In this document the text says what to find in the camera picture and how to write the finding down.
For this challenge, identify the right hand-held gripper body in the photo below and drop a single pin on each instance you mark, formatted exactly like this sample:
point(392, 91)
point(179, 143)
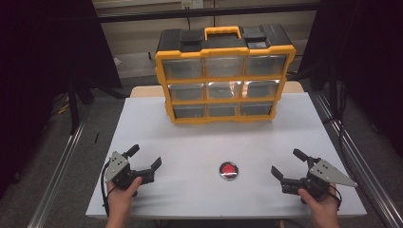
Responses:
point(326, 172)

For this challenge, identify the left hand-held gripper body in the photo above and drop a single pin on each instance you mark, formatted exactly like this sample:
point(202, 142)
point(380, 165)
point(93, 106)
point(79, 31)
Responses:
point(118, 166)

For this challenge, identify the round red-topped metal tin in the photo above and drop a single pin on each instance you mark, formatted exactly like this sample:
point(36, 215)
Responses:
point(228, 170)

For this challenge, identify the clear plastic drawer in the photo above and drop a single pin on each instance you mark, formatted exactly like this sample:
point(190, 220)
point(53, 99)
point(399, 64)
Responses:
point(189, 111)

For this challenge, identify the yellow and black organizer cabinet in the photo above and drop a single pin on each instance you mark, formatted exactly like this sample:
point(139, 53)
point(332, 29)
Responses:
point(221, 79)

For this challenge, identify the person's left hand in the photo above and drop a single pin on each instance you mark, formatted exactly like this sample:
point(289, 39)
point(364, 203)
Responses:
point(122, 198)

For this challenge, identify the person's right hand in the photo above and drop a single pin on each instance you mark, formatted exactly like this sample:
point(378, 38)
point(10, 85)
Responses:
point(323, 205)

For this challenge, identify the small black floor object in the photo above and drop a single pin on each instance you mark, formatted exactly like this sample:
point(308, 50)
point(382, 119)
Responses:
point(96, 138)

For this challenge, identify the wooden table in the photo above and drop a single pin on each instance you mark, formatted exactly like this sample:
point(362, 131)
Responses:
point(145, 91)

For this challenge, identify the black metal stand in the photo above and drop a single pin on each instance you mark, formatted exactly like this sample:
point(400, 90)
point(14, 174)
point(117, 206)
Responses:
point(73, 107)

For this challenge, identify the grid of transparent organizer bins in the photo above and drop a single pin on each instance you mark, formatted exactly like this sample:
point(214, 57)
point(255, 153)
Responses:
point(224, 66)

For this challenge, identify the large black curtain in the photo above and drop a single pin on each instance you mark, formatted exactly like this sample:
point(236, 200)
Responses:
point(31, 63)
point(364, 47)

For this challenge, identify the black horizontal bar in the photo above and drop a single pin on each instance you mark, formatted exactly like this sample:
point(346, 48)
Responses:
point(158, 15)

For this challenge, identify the aluminium floor rail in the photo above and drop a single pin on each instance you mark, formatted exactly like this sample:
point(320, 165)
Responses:
point(53, 186)
point(358, 158)

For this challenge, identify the white wall socket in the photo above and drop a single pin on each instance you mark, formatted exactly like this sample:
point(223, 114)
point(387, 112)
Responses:
point(192, 3)

